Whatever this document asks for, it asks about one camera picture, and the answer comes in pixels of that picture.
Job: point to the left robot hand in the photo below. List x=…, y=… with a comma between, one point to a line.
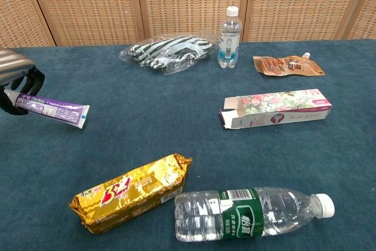
x=14, y=63

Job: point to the purple white toothpaste tube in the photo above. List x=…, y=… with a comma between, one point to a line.
x=58, y=110

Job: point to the floral toothpaste carton box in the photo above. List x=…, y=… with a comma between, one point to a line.
x=279, y=110

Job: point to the blue carpet table cover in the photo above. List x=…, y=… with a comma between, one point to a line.
x=147, y=121

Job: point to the striped cloth in plastic bag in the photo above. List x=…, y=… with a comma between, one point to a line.
x=164, y=51

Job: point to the gold foil biscuit packet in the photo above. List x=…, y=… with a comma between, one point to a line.
x=129, y=195

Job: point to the small blue-label water bottle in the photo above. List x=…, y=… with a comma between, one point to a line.
x=229, y=42

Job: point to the brown spout pouch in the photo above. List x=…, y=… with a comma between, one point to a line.
x=282, y=66

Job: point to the large green-label water bottle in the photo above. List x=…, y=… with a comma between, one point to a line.
x=241, y=215

